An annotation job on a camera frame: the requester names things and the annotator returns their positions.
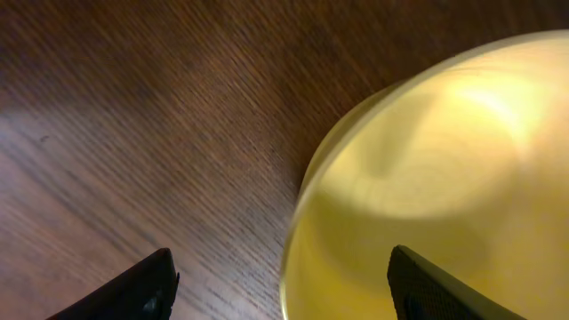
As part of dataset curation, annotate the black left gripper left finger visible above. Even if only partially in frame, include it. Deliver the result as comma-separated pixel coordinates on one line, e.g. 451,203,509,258
48,248,180,320

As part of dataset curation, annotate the yellow small bowl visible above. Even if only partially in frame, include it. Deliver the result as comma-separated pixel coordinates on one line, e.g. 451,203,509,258
279,29,568,319

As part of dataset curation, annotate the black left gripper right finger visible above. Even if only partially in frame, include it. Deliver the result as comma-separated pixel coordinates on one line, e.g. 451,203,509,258
387,245,524,320

